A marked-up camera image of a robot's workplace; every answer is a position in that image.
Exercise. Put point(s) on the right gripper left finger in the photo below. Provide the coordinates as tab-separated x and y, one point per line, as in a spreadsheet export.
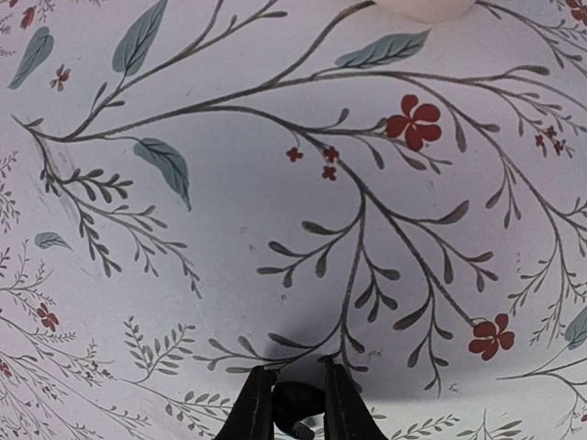
251	415

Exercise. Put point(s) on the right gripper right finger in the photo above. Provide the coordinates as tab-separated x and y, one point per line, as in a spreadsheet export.
346	415

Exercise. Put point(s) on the black earbud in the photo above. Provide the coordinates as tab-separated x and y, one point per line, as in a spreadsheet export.
293	402

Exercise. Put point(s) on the white earbud charging case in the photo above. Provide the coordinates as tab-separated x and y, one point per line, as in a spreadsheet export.
428	11

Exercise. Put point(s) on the floral patterned table mat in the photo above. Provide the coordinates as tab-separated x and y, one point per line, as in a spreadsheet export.
191	189

